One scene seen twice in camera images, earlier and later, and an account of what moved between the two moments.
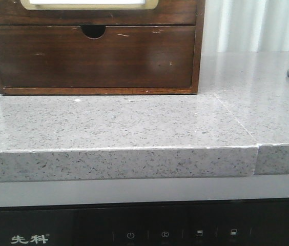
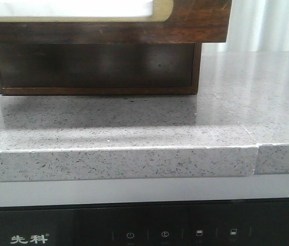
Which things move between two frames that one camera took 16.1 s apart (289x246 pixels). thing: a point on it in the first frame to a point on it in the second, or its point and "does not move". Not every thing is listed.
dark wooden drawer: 168,12 to 190,21
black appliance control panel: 275,222 does not move
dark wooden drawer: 64,56 does not move
